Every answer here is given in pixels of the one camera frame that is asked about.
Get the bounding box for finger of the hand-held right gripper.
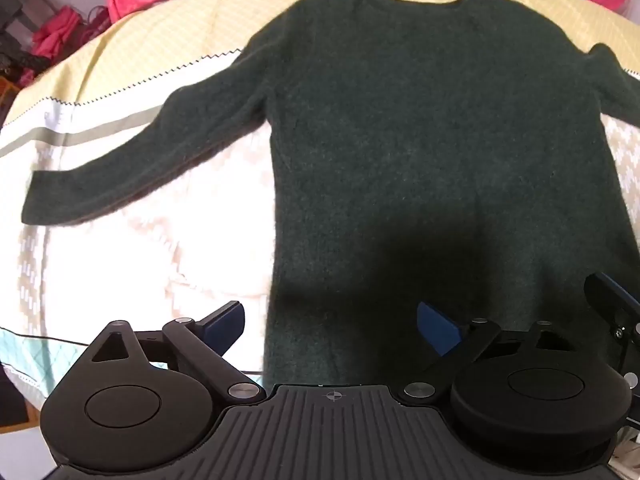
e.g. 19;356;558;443
584;272;640;356

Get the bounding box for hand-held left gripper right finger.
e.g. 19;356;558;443
400;302;576;405

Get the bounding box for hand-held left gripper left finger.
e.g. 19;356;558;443
90;301;266;405

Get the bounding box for dark green sweater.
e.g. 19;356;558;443
21;0;640;386

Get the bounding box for pink clothes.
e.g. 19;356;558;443
31;6;83;59

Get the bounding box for yellow zigzag patterned bed sheet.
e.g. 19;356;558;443
0;0;640;411

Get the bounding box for dark red bag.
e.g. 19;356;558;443
80;4;113;36

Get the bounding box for dark furniture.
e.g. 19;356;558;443
0;0;32;53

